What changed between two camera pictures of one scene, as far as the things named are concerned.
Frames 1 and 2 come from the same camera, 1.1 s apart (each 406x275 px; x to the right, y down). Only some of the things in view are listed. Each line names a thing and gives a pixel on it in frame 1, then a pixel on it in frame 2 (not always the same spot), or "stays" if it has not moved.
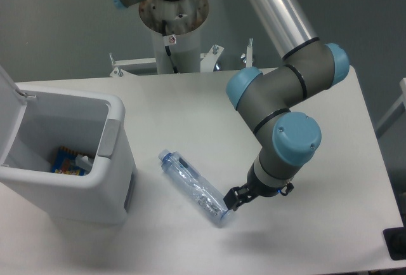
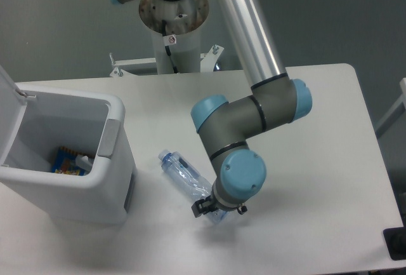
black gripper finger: [290, 187] → [243, 209]
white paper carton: [84, 162] stays
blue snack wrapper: [65, 162] stays
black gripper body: [259, 187] → [224, 208]
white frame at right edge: [396, 113] stays
